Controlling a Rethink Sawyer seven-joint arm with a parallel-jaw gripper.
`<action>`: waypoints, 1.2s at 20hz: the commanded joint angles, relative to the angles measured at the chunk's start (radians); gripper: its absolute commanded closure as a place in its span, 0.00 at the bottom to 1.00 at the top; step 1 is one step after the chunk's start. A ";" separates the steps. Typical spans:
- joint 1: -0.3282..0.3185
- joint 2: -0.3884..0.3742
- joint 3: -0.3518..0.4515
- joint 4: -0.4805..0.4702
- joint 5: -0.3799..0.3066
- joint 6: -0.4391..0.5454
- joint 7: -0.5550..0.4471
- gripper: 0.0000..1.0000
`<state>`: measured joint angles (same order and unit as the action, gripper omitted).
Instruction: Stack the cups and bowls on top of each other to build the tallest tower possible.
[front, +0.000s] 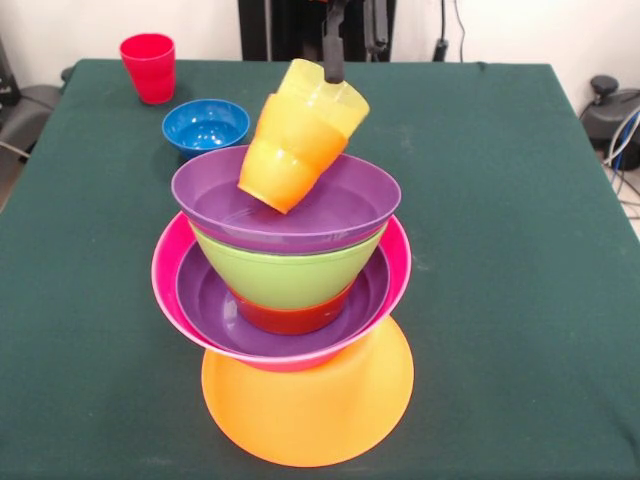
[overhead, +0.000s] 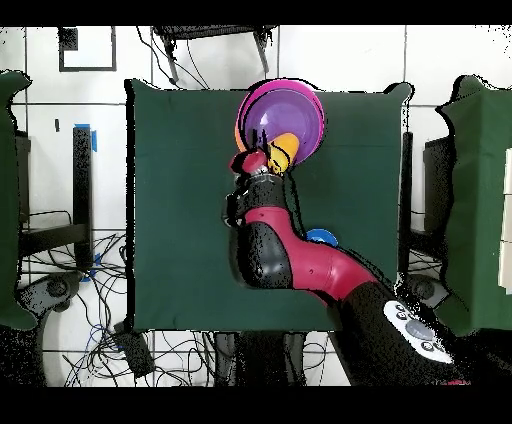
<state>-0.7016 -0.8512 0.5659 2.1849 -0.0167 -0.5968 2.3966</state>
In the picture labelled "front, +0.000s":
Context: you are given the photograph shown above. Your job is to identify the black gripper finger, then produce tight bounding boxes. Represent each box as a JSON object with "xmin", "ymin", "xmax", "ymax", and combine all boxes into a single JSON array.
[
  {"xmin": 363, "ymin": 0, "xmax": 390, "ymax": 52},
  {"xmin": 322, "ymin": 0, "xmax": 349, "ymax": 85}
]

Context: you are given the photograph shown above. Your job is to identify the yellow plastic cup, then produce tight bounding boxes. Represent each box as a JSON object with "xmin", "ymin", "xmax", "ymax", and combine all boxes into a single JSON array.
[{"xmin": 276, "ymin": 58, "xmax": 371, "ymax": 141}]

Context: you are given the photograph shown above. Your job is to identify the orange plastic cup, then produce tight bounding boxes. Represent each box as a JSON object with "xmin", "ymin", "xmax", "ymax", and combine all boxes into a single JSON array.
[{"xmin": 237, "ymin": 92, "xmax": 350, "ymax": 215}]

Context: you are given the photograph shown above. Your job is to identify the purple plastic bowl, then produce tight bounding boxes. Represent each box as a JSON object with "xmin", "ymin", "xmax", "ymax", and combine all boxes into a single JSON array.
[
  {"xmin": 175, "ymin": 244, "xmax": 392, "ymax": 357},
  {"xmin": 170, "ymin": 144, "xmax": 403, "ymax": 255}
]

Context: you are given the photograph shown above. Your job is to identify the small blue plastic bowl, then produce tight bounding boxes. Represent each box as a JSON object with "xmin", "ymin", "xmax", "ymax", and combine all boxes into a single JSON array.
[{"xmin": 161, "ymin": 98, "xmax": 251, "ymax": 155}]

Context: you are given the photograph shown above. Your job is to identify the green plastic bowl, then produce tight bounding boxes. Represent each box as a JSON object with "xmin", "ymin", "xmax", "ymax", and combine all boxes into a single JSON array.
[{"xmin": 188, "ymin": 219, "xmax": 390, "ymax": 310}]

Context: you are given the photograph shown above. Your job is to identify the small red-orange plastic bowl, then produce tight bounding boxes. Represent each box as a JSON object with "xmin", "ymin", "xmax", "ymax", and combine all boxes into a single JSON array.
[{"xmin": 232, "ymin": 288, "xmax": 354, "ymax": 336}]

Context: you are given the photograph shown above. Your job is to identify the large pink plastic bowl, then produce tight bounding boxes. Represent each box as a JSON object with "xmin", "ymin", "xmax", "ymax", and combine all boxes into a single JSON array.
[{"xmin": 151, "ymin": 209, "xmax": 414, "ymax": 372}]

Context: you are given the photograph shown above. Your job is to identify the large orange plastic bowl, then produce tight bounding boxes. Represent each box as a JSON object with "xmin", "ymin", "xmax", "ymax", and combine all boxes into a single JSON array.
[{"xmin": 201, "ymin": 315, "xmax": 415, "ymax": 469}]

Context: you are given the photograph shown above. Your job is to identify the red plastic cup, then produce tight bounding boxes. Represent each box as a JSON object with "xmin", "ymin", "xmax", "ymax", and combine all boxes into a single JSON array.
[{"xmin": 119, "ymin": 32, "xmax": 177, "ymax": 105}]

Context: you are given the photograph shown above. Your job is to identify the dark green table cloth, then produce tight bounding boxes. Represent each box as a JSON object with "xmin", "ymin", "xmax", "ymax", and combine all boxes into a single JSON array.
[{"xmin": 0, "ymin": 58, "xmax": 640, "ymax": 480}]

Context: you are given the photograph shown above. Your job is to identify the black hanging wall cable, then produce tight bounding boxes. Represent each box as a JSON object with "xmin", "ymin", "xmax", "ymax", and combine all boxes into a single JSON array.
[{"xmin": 432, "ymin": 0, "xmax": 467, "ymax": 62}]

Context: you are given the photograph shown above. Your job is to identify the tangle of cables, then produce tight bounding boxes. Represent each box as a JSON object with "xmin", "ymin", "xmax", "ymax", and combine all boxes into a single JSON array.
[{"xmin": 602, "ymin": 107, "xmax": 640, "ymax": 221}]

